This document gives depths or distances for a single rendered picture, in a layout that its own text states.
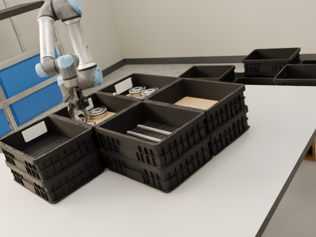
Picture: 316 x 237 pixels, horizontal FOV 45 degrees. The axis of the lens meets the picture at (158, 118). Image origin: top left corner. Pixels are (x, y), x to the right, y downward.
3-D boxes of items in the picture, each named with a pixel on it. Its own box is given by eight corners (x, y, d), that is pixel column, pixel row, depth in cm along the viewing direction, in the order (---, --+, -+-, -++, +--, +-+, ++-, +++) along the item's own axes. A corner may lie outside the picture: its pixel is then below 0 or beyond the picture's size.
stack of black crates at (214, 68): (185, 126, 327) (175, 78, 308) (201, 111, 348) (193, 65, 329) (227, 130, 303) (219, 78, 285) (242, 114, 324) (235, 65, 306)
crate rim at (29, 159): (-4, 146, 178) (-6, 141, 177) (51, 118, 196) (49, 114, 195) (35, 166, 150) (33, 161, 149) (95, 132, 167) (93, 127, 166)
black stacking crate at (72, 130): (4, 162, 182) (-5, 142, 177) (56, 134, 199) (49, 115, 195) (43, 185, 154) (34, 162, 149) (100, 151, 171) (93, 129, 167)
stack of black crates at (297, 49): (247, 109, 331) (240, 60, 313) (260, 95, 352) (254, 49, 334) (294, 112, 307) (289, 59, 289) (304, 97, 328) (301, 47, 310)
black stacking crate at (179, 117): (101, 150, 171) (94, 128, 167) (147, 122, 189) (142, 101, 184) (162, 172, 143) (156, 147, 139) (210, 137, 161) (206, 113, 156)
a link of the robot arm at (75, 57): (57, 56, 199) (52, 61, 189) (77, 51, 198) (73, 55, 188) (62, 70, 202) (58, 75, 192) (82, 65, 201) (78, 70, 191)
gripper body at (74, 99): (78, 112, 188) (71, 89, 184) (69, 109, 194) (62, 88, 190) (90, 106, 193) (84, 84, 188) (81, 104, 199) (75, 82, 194)
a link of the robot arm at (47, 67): (31, 0, 212) (32, 71, 190) (50, -5, 211) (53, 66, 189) (41, 14, 222) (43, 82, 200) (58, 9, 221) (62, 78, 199)
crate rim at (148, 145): (95, 132, 167) (93, 127, 166) (143, 104, 185) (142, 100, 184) (157, 151, 139) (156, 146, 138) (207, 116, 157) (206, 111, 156)
